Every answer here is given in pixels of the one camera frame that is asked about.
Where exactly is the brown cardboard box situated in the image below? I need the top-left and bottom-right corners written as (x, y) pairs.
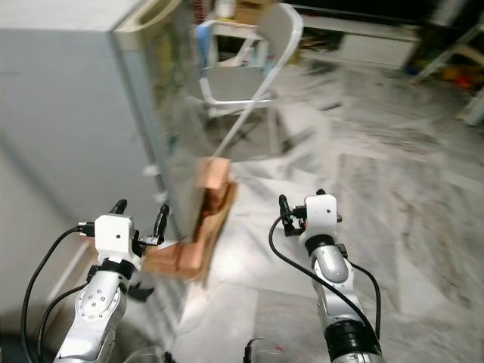
top-left (230, 0), bottom-right (281, 26)

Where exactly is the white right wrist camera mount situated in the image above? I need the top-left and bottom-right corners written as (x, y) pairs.
top-left (302, 194), bottom-right (340, 236)

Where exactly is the white chair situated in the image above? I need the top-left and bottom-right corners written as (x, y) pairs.
top-left (194, 2), bottom-right (304, 164)

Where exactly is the short black left arm cable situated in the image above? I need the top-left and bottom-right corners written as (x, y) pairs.
top-left (37, 284), bottom-right (88, 363)

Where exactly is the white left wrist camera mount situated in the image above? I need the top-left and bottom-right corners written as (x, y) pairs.
top-left (94, 213), bottom-right (139, 262)

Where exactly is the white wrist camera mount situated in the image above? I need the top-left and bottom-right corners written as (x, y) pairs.
top-left (302, 194), bottom-right (340, 236)
top-left (94, 213), bottom-right (139, 262)

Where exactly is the short black right arm cable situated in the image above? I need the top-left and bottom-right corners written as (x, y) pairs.
top-left (347, 260), bottom-right (382, 334)

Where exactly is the long black right arm cable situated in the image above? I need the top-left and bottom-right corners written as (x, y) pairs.
top-left (268, 216), bottom-right (383, 353)

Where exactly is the wooden rack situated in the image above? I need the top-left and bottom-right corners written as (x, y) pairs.
top-left (407, 26), bottom-right (484, 85)

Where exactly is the long black left arm cable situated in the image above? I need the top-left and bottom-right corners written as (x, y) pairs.
top-left (20, 222), bottom-right (98, 363)

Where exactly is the short black arm cable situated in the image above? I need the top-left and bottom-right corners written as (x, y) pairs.
top-left (37, 284), bottom-right (88, 363)
top-left (347, 260), bottom-right (382, 334)

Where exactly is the grey fridge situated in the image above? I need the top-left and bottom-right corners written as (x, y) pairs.
top-left (0, 0), bottom-right (203, 254)

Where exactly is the white low cabinet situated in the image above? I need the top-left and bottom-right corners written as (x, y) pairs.
top-left (298, 14), bottom-right (422, 70)

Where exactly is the long black arm cable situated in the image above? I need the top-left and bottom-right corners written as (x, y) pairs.
top-left (268, 216), bottom-right (383, 353)
top-left (20, 222), bottom-right (98, 363)

